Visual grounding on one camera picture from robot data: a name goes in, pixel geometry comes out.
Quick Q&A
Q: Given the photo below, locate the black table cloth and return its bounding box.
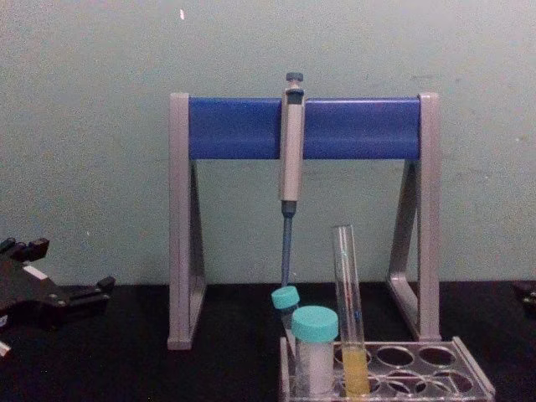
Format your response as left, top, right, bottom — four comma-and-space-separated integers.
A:
0, 281, 536, 402

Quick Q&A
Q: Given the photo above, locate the clear plastic tube rack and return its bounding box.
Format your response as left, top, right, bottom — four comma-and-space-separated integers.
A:
278, 335, 497, 402

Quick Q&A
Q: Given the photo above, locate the large teal capped tube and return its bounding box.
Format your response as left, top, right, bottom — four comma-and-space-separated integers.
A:
291, 305, 339, 397

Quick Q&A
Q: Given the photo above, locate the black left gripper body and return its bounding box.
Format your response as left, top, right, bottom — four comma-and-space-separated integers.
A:
0, 260, 71, 332

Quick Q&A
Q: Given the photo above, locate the grey pipette with blue tip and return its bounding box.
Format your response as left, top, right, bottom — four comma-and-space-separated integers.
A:
277, 71, 307, 290

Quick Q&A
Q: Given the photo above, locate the small teal capped tube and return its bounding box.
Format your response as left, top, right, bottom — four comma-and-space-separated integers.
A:
270, 286, 302, 336

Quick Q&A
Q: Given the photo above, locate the grey pipette stand blue bar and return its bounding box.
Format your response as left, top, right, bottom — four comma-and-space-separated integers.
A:
167, 92, 442, 351

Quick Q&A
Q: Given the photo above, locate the pale wall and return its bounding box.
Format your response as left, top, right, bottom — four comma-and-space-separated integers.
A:
0, 0, 536, 288

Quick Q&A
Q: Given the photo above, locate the glass test tube yellow liquid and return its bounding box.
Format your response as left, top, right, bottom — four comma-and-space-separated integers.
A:
332, 224, 372, 398

